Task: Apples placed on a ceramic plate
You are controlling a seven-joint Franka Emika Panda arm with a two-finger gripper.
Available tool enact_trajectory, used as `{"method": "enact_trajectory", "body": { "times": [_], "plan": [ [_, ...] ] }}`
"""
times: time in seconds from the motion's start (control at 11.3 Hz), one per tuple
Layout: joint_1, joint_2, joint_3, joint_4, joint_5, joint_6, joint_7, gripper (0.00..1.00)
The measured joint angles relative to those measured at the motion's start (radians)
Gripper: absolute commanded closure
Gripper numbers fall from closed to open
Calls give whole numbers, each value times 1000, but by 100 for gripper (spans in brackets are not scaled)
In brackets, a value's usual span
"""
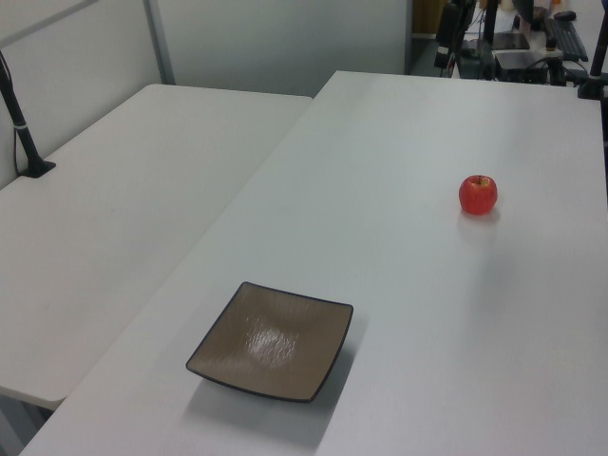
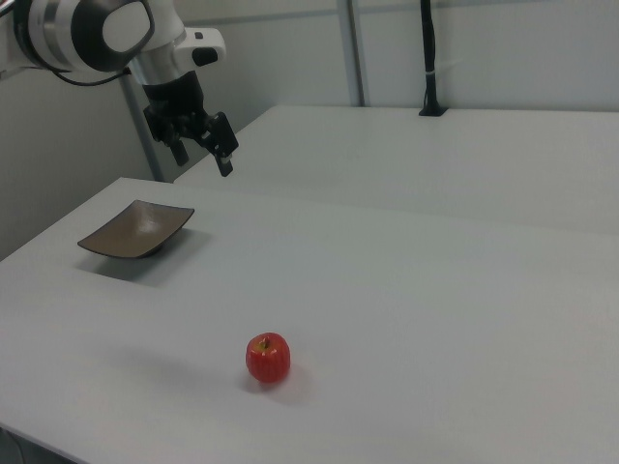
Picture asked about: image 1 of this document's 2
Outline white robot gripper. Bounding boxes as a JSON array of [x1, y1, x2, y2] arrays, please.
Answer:
[[433, 0, 476, 78]]

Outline red apple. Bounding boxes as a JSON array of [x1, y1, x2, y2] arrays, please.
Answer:
[[458, 174, 500, 217]]

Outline brown square ceramic plate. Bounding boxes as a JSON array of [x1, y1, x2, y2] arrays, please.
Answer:
[[185, 281, 354, 405]]

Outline black monitor stand pole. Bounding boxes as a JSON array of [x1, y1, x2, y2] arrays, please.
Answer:
[[483, 0, 501, 80]]

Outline black flat laptop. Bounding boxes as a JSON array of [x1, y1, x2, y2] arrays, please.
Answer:
[[491, 31, 532, 51]]

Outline black electronics box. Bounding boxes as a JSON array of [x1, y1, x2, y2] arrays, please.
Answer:
[[493, 49, 553, 83]]

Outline black keyboard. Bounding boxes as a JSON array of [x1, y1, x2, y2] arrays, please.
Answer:
[[544, 18, 590, 62]]

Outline black clamp-mounted pole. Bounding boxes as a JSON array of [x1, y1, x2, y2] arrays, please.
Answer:
[[576, 31, 608, 101]]

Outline white side table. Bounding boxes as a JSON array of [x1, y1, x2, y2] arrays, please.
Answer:
[[0, 84, 314, 412]]

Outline grey partition frame post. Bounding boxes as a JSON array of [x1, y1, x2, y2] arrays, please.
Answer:
[[142, 0, 178, 87]]

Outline black camera pole with base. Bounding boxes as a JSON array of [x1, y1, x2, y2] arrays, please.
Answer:
[[0, 48, 57, 180]]

